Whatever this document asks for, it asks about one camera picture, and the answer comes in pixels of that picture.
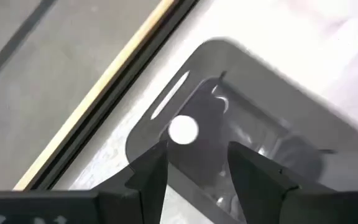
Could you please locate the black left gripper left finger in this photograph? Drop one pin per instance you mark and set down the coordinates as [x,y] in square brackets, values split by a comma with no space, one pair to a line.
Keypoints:
[135,193]

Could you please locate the black aluminium table frame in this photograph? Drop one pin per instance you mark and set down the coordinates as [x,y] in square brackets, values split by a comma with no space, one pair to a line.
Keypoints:
[112,93]

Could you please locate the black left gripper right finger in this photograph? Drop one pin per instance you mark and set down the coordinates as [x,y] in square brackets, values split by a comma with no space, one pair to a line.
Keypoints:
[256,186]

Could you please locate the grey plastic bin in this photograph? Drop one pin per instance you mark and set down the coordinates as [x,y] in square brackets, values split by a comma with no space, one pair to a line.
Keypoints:
[259,87]

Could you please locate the yellow pill bottle white cap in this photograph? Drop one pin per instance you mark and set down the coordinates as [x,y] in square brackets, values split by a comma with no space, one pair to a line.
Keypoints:
[183,129]

